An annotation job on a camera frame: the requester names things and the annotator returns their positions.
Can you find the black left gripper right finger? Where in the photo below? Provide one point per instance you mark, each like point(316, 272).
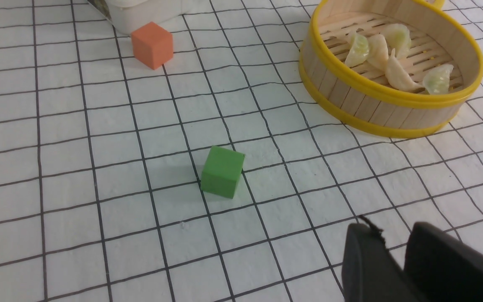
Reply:
point(442, 267)

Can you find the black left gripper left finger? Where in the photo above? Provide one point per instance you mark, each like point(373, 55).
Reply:
point(370, 273)

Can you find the pale cream dumpling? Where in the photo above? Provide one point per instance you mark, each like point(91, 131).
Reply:
point(378, 52)

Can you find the greenish dumpling bottom edge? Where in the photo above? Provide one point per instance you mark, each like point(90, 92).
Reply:
point(358, 51)

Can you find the bamboo steamer tray yellow rim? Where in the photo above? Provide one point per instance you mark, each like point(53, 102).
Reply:
point(361, 96)

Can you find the bamboo steamer lid yellow rim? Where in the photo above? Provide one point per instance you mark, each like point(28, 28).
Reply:
point(436, 3)

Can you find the green foam cube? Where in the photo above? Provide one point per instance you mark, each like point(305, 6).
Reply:
point(221, 172)

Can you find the orange foam cube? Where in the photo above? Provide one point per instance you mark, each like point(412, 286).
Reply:
point(152, 45)

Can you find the green lidded storage box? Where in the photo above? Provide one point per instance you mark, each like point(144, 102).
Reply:
point(128, 15)

